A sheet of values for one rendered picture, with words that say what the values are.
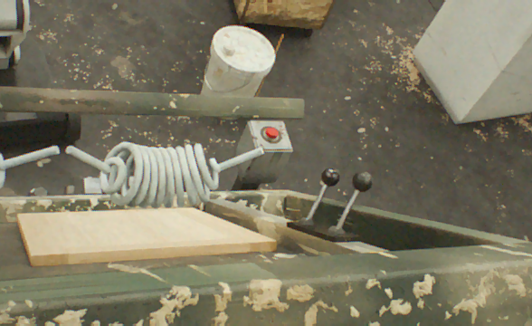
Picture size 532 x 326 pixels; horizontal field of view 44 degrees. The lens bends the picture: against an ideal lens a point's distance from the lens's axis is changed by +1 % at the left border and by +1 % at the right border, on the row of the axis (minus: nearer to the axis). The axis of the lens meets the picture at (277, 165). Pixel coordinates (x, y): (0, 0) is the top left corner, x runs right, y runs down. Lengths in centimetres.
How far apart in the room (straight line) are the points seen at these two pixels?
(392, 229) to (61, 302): 98
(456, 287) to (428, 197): 280
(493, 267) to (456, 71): 321
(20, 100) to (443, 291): 42
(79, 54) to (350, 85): 147
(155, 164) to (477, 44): 321
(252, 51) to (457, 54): 128
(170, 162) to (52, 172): 225
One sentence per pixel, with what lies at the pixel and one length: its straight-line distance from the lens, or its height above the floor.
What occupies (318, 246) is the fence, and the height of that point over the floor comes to 142.
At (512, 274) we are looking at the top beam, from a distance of 71.
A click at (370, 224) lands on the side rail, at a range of 148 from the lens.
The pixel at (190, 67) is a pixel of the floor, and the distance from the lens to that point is 345.
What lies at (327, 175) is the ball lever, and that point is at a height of 142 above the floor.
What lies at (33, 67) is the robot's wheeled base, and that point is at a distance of 304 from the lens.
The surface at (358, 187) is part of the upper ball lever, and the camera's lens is 117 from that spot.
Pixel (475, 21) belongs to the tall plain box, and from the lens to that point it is 377.
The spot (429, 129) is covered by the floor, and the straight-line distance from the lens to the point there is 381.
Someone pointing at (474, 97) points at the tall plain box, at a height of 24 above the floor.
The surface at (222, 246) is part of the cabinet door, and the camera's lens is 122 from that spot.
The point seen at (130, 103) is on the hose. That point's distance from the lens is 60.
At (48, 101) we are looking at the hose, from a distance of 59.
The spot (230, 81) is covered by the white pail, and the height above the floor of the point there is 27.
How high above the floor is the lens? 234
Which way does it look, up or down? 48 degrees down
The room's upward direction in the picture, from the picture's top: 28 degrees clockwise
